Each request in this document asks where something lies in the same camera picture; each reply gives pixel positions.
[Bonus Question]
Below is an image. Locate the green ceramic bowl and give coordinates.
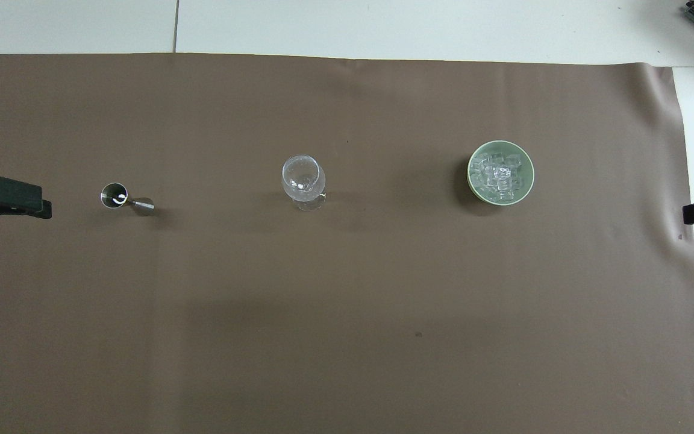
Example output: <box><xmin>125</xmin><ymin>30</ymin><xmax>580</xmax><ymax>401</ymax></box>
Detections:
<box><xmin>467</xmin><ymin>140</ymin><xmax>535</xmax><ymax>207</ymax></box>

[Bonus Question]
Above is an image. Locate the clear wine glass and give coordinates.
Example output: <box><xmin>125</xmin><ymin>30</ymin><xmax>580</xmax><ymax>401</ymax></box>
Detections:
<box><xmin>281</xmin><ymin>155</ymin><xmax>328</xmax><ymax>212</ymax></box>

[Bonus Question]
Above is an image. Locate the steel double jigger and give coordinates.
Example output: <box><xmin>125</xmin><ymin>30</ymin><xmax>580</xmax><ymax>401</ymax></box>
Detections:
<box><xmin>100</xmin><ymin>183</ymin><xmax>155</xmax><ymax>216</ymax></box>

